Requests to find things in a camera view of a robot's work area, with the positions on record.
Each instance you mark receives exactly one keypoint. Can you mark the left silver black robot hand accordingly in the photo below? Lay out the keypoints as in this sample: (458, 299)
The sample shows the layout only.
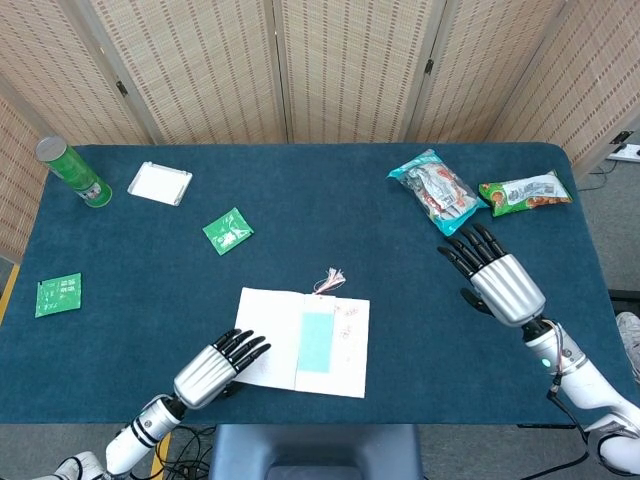
(205, 375)

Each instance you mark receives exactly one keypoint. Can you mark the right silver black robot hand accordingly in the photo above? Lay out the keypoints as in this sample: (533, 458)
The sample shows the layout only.
(510, 295)

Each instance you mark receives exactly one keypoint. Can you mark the white lined notebook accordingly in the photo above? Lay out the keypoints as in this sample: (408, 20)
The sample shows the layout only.
(270, 320)

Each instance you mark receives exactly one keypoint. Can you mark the cream teal tasselled bookmark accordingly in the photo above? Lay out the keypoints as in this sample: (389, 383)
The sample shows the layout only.
(316, 345)

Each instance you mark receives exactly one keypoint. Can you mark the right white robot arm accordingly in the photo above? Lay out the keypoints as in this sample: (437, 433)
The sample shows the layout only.
(590, 380)

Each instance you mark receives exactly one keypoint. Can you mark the green snack bag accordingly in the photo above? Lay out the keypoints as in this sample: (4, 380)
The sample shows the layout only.
(525, 192)

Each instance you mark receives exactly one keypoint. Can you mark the teal silver snack bag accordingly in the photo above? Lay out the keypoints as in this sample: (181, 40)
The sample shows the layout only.
(440, 195)

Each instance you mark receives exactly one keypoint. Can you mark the white shoe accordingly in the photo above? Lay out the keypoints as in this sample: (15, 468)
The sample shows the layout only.
(631, 340)

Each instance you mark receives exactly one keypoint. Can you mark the dark blue robot torso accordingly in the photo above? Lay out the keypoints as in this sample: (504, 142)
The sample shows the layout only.
(315, 450)

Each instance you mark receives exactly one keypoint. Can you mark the torn green sachet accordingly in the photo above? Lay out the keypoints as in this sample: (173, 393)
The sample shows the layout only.
(227, 231)

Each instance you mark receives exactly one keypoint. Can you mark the flat green sachet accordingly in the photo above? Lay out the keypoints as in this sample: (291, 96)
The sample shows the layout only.
(57, 295)

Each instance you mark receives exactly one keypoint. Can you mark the white power strip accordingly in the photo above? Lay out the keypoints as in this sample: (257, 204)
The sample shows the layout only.
(627, 152)

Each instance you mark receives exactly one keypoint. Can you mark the white rectangular tray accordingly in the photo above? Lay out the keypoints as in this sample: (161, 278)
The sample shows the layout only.
(157, 182)

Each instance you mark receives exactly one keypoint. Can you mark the dark blue table cloth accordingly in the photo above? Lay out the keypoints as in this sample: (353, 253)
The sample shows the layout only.
(325, 200)

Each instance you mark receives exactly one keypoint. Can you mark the green cylindrical chip can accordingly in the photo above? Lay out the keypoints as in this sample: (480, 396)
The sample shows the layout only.
(80, 175)

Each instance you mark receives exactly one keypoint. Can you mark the dark metal screen hinge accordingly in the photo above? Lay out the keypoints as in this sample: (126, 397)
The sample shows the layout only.
(121, 88)
(429, 67)

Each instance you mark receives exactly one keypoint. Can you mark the woven bamboo folding screen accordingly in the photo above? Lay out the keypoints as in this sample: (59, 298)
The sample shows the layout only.
(200, 75)

